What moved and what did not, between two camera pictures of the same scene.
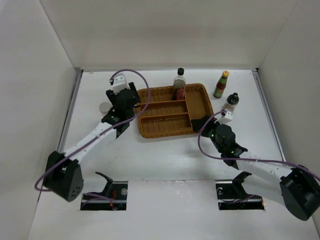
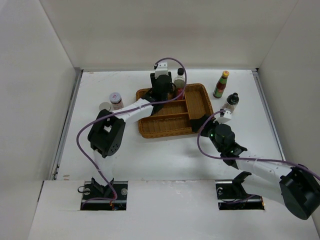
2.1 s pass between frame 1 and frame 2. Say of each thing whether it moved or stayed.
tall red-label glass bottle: stayed
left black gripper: moved
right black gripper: stayed
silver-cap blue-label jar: stayed
